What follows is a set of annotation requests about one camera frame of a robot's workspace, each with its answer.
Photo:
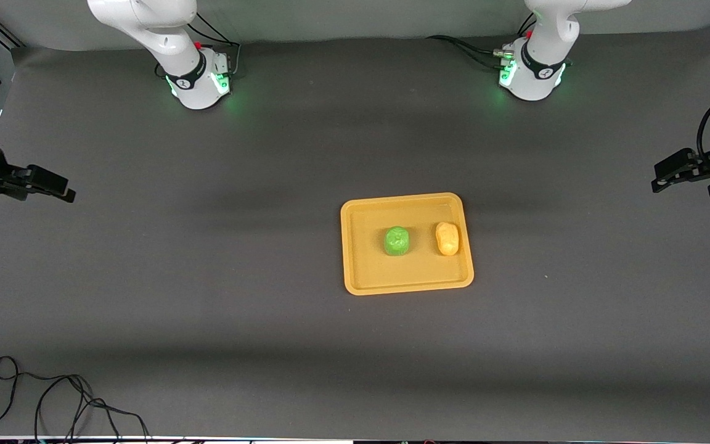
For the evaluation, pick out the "yellow potato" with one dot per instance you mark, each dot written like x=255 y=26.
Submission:
x=447 y=238

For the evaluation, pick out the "green apple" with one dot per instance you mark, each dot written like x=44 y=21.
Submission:
x=397 y=242

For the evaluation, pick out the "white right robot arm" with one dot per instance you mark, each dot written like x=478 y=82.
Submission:
x=170 y=43

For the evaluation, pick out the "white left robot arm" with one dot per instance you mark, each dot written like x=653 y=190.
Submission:
x=543 y=68

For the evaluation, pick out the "yellow plastic tray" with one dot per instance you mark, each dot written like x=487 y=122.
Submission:
x=367 y=259

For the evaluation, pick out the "dark grey table mat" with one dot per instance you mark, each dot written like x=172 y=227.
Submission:
x=269 y=339

